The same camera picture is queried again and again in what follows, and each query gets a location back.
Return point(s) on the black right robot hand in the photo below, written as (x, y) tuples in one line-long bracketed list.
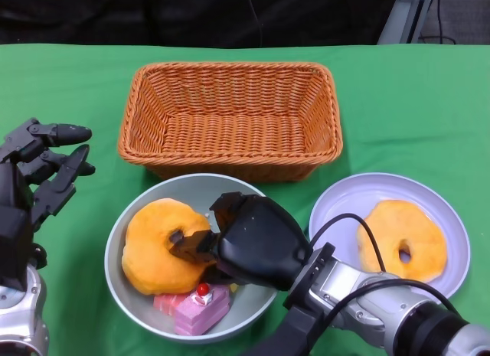
[(264, 245)]

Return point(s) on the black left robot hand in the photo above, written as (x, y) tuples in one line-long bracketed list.
[(11, 180)]

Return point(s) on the grey-green bowl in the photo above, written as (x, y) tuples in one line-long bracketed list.
[(172, 187)]

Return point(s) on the orange bagel bread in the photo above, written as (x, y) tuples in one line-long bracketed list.
[(149, 249), (425, 233)]

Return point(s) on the pale lavender plate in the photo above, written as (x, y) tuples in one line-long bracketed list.
[(337, 203)]

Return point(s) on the pink cake slice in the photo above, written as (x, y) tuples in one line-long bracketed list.
[(203, 314)]

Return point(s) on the salmon striped cake slice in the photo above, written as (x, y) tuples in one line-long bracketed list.
[(166, 302)]

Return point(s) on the orange wicker basket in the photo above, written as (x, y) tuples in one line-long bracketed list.
[(237, 134)]

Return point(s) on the black backdrop cloth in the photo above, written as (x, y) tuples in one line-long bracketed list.
[(115, 15)]

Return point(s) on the green tablecloth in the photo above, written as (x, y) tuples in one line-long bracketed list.
[(402, 103)]

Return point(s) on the grey metal stand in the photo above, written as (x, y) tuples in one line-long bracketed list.
[(398, 19)]

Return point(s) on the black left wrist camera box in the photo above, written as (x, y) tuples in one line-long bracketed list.
[(11, 249)]

